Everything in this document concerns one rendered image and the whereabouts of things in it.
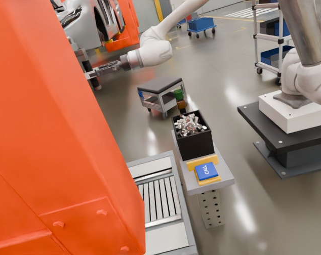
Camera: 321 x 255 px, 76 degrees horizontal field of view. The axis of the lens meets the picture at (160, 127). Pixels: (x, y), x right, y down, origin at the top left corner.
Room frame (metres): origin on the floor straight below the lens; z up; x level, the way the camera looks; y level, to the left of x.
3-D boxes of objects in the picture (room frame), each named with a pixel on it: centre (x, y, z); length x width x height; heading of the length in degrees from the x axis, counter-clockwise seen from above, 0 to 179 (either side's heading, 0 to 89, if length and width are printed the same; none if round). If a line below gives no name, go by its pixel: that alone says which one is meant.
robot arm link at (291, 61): (0.94, -0.77, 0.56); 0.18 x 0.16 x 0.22; 170
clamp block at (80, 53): (1.06, 0.27, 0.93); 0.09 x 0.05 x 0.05; 87
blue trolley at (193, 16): (9.97, -2.55, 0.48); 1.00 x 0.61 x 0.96; 89
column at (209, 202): (0.69, -0.12, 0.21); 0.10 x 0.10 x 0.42; 87
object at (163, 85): (2.17, -0.12, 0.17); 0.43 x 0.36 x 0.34; 30
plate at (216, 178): (0.55, -0.11, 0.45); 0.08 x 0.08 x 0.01; 87
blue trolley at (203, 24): (6.41, -2.00, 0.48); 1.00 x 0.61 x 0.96; 178
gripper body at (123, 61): (1.05, 0.09, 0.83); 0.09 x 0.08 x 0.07; 87
